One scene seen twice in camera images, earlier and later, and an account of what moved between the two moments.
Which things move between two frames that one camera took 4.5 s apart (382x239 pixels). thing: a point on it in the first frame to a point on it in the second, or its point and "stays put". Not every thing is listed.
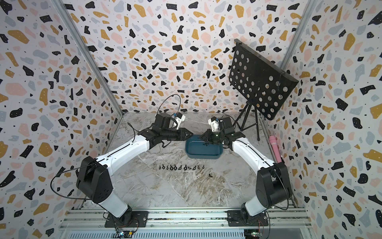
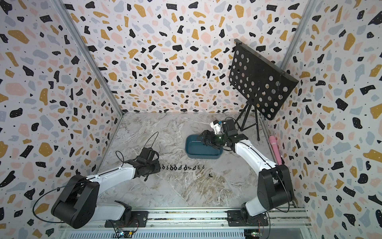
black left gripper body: [173, 135] to [152, 167]
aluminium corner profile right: [305, 16] stays put
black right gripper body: [215, 137] stays put
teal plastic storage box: [197, 148] stays put
